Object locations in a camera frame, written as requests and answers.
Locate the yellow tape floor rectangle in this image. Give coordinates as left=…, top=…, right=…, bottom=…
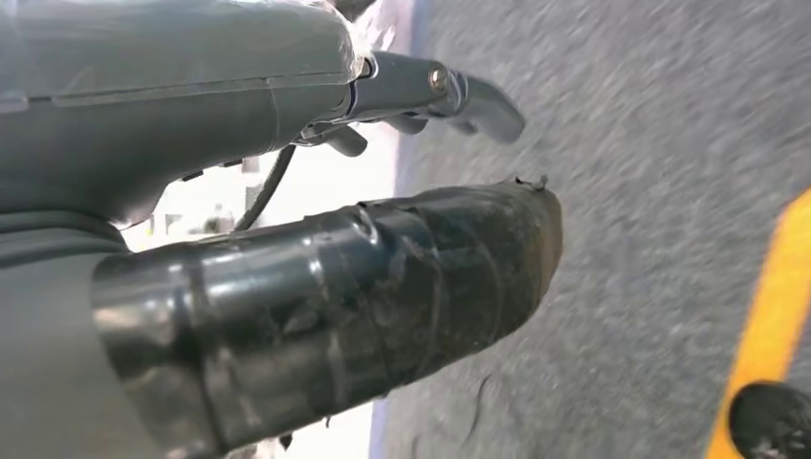
left=704, top=186, right=811, bottom=459

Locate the black robot foot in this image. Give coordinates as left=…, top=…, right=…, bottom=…
left=728, top=381, right=811, bottom=459

